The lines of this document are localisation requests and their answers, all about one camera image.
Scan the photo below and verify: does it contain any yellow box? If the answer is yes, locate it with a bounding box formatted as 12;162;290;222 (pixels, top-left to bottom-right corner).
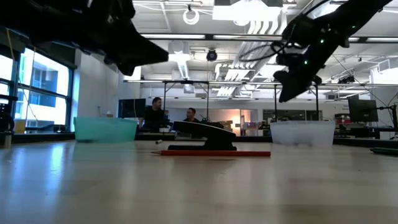
14;119;26;134

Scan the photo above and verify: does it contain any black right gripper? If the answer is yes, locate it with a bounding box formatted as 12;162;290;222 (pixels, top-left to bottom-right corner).
274;15;340;103

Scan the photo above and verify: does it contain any clear plastic bin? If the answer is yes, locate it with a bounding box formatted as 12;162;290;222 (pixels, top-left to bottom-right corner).
269;120;336;147

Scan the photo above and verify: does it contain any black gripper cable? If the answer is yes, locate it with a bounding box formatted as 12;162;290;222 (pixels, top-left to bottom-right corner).
238;40;299;62

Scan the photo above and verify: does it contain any overhead light bar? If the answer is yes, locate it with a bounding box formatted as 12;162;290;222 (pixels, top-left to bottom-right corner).
139;32;398;43

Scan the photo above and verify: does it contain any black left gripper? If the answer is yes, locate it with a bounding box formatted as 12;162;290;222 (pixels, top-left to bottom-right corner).
46;0;169;77

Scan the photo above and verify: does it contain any person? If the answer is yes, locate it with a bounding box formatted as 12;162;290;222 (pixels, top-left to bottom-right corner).
182;107;201;123
142;96;169;132

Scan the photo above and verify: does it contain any white cable coil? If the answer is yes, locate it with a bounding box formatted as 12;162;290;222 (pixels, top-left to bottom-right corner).
182;7;200;26

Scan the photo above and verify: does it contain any black monitor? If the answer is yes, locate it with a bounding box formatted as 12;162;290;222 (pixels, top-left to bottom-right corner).
348;98;379;123
118;98;147;119

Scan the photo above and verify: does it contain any red pencil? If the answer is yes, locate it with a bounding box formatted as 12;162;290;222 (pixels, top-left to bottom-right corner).
150;150;272;157

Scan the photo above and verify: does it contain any black gantry frame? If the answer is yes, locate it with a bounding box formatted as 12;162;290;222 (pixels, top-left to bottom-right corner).
163;80;320;122

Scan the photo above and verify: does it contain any black stapler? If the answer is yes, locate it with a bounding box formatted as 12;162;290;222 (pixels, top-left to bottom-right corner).
167;120;238;152

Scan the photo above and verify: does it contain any green translucent plastic bin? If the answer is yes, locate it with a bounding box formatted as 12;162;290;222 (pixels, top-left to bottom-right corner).
73;116;139;144

